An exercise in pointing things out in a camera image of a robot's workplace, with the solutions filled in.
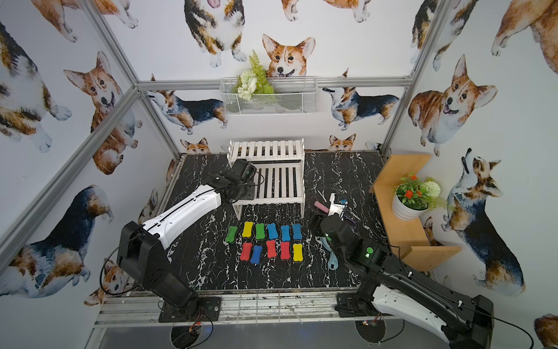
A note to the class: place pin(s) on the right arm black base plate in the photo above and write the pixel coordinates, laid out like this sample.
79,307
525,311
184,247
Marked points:
351,305

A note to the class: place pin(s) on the yellow eraser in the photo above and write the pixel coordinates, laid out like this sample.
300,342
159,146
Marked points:
298,253

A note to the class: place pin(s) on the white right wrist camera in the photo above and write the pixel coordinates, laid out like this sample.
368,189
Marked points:
337,205

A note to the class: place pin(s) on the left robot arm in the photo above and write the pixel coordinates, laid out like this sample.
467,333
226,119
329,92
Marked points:
142,253

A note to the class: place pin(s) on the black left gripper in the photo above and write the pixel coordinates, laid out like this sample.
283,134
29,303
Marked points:
243,191

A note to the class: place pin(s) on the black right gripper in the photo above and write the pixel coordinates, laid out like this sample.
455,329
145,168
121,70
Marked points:
317,224

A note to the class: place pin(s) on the wooden corner stand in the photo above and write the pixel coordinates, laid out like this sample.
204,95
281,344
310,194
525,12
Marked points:
403,227

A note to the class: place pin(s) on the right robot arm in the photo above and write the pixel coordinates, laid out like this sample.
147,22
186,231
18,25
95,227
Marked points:
390,286

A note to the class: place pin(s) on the white wire wall basket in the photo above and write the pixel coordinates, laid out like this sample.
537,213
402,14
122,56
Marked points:
289,97

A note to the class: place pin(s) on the red eraser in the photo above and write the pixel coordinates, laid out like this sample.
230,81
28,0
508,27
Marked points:
285,250
246,251
271,249

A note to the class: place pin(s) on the light blue eraser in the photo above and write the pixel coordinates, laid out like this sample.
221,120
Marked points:
285,233
272,231
297,232

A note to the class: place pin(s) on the blue eraser shelf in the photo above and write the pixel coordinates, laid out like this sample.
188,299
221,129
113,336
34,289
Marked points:
256,254

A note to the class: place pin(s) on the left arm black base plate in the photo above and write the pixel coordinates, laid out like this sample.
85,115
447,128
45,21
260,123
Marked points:
198,309

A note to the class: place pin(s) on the white pot red flowers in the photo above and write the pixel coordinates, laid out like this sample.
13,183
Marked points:
413,197

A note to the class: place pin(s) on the yellow eraser shelf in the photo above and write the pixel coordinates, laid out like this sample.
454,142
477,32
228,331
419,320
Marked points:
247,230

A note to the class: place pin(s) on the artificial fern and white flowers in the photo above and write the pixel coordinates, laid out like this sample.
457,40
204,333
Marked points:
253,81

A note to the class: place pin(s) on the dark green eraser shelf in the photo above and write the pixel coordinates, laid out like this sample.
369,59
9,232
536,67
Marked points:
231,234

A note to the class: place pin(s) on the white wooden two-tier shelf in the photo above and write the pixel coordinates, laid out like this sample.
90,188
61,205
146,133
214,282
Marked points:
280,171

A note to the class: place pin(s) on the teal dustpan with brush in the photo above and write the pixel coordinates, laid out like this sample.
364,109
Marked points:
333,262

